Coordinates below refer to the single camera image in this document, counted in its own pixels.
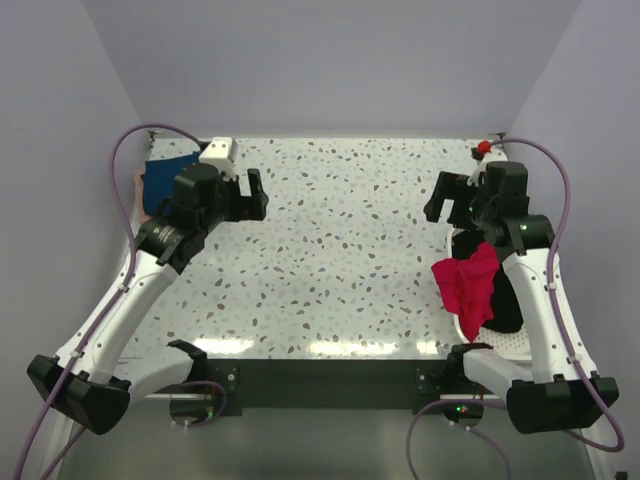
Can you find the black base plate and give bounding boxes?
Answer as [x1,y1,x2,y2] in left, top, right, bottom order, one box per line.
[206,358,488,416]

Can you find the folded blue t shirt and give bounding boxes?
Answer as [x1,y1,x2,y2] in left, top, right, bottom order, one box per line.
[141,152,199,215]

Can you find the black t shirt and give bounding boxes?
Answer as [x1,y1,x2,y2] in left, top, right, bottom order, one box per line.
[451,230,523,334]

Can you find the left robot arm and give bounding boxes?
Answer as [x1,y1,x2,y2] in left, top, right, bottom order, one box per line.
[27,163,269,435]

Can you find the red t shirt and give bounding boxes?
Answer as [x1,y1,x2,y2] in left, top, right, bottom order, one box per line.
[431,242,500,342]

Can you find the folded pink t shirt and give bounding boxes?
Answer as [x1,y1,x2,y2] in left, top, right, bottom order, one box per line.
[134,169,149,224]

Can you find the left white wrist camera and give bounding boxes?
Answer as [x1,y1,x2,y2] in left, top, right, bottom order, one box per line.
[199,137,237,179]

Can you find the white perforated tray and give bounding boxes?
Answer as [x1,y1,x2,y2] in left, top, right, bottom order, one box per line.
[445,227,532,365]

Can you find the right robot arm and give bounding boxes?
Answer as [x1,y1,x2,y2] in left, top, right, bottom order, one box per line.
[424,161,619,434]

